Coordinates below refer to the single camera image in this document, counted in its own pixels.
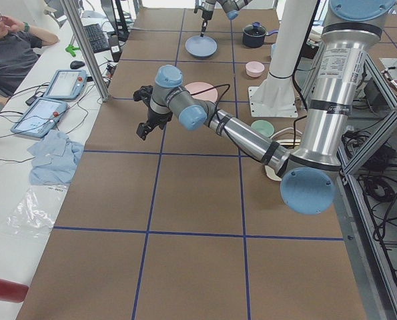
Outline near teach pendant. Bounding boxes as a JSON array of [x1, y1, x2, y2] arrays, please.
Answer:
[[11, 97, 68, 138]]

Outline aluminium frame post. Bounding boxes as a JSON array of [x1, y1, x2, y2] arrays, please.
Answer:
[[61, 0, 109, 102]]

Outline black keyboard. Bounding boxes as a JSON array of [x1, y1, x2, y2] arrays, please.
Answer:
[[83, 23, 110, 53]]

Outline white camera stand pedestal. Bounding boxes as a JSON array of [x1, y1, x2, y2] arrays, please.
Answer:
[[249, 0, 319, 118]]

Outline dark pot with glass lid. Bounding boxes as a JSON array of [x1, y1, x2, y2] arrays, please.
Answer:
[[242, 21, 279, 49]]

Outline blue plate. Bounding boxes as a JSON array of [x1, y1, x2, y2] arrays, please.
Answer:
[[185, 35, 218, 58]]

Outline green plastic clamp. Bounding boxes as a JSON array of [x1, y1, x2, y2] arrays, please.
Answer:
[[65, 44, 80, 57]]

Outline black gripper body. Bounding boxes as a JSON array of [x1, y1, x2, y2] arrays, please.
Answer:
[[193, 0, 216, 21], [141, 107, 172, 132]]

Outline white toaster power cord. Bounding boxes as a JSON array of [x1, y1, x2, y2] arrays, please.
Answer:
[[270, 128, 304, 147]]

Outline pink bowl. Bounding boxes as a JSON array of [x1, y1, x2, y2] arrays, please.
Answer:
[[246, 61, 265, 78]]

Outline seated person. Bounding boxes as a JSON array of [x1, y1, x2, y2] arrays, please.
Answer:
[[0, 14, 59, 105]]

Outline far teach pendant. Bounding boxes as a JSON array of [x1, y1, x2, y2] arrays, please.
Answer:
[[43, 69, 87, 101]]

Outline light blue cloth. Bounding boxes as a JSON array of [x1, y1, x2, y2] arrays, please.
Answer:
[[27, 130, 84, 185]]

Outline clear plastic bag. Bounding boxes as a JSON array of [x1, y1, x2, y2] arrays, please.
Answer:
[[3, 185, 68, 239]]

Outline light blue cup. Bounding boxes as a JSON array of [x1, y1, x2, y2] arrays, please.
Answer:
[[270, 43, 277, 59]]

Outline red bottle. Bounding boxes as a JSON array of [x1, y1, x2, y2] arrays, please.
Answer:
[[0, 279, 29, 303]]

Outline black computer mouse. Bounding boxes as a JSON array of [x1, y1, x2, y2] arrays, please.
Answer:
[[69, 61, 85, 70]]

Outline teach pendant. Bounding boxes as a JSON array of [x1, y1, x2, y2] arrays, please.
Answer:
[[43, 69, 87, 101], [11, 97, 68, 138]]

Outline green bowl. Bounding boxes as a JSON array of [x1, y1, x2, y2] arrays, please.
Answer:
[[251, 119, 275, 137]]

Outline pink plate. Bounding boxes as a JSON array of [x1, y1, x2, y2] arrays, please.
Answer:
[[184, 82, 218, 103]]

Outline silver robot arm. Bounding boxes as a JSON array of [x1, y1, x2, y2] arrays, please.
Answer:
[[133, 1, 397, 215], [193, 0, 250, 37]]

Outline cream toaster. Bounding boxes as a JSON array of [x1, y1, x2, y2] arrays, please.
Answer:
[[264, 165, 282, 182]]

